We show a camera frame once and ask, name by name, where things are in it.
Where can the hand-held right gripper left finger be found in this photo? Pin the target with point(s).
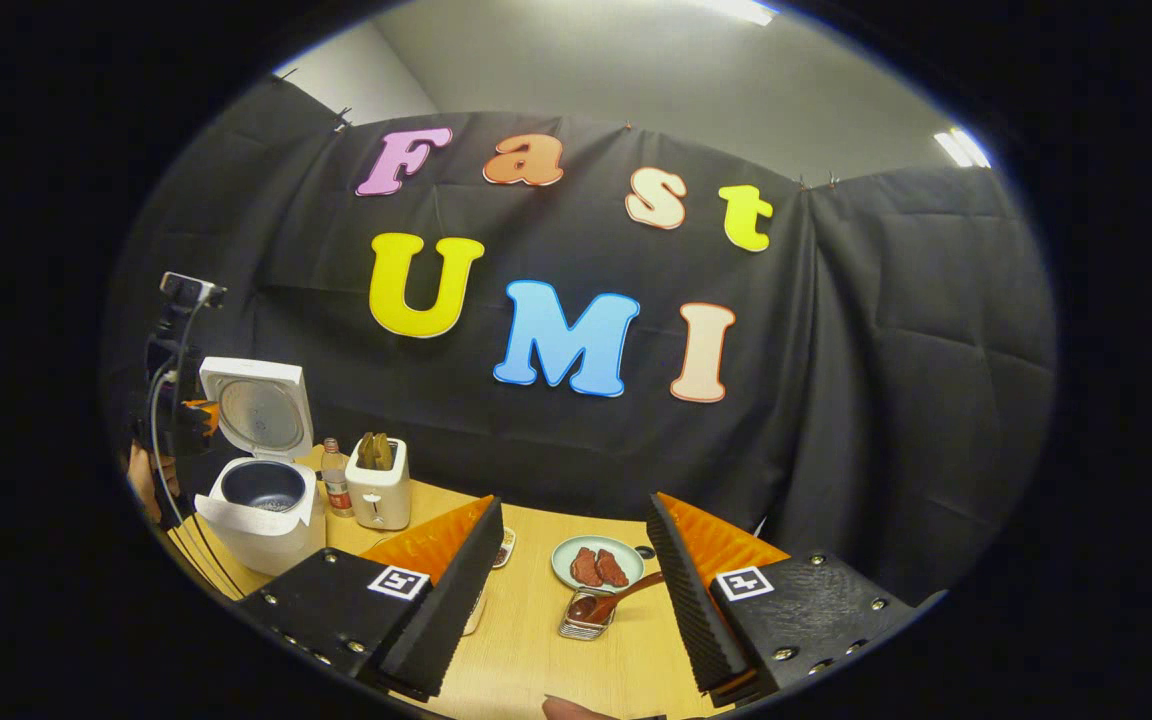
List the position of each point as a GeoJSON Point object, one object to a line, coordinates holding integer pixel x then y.
{"type": "Point", "coordinates": [456, 600]}

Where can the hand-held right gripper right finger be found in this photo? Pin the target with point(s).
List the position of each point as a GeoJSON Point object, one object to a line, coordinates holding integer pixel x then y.
{"type": "Point", "coordinates": [696, 600]}

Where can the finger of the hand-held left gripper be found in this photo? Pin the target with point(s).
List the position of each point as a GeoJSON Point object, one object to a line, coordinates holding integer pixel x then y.
{"type": "Point", "coordinates": [204, 415]}

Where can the clear rice container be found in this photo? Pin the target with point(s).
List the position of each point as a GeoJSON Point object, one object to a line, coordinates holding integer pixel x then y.
{"type": "Point", "coordinates": [476, 612]}

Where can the brown wooden spoon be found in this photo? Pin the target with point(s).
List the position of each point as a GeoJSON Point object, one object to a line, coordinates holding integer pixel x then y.
{"type": "Point", "coordinates": [626, 595]}

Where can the white rice cooker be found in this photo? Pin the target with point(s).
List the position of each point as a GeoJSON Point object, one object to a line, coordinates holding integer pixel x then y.
{"type": "Point", "coordinates": [266, 540]}

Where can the white divided bean dish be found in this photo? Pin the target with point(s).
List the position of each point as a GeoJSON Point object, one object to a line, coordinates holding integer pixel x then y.
{"type": "Point", "coordinates": [506, 548]}

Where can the red meat slice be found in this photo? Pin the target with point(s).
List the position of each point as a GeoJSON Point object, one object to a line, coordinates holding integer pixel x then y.
{"type": "Point", "coordinates": [612, 567]}
{"type": "Point", "coordinates": [586, 567]}

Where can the pale green plate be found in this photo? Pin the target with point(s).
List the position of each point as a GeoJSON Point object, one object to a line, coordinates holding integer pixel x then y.
{"type": "Point", "coordinates": [564, 550]}

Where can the white toaster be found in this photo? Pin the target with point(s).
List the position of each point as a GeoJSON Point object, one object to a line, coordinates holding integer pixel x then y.
{"type": "Point", "coordinates": [381, 497]}

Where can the small red label bottle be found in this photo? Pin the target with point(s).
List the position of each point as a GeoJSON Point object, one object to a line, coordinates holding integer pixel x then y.
{"type": "Point", "coordinates": [337, 485]}

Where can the brown bread slice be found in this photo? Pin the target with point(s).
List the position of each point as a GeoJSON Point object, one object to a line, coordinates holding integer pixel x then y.
{"type": "Point", "coordinates": [384, 452]}
{"type": "Point", "coordinates": [366, 452]}

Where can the black backdrop cloth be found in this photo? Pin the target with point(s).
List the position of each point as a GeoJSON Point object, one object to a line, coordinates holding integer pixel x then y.
{"type": "Point", "coordinates": [836, 400]}

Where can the ceiling light panel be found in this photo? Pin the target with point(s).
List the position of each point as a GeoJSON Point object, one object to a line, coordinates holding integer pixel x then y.
{"type": "Point", "coordinates": [961, 148]}
{"type": "Point", "coordinates": [736, 8]}

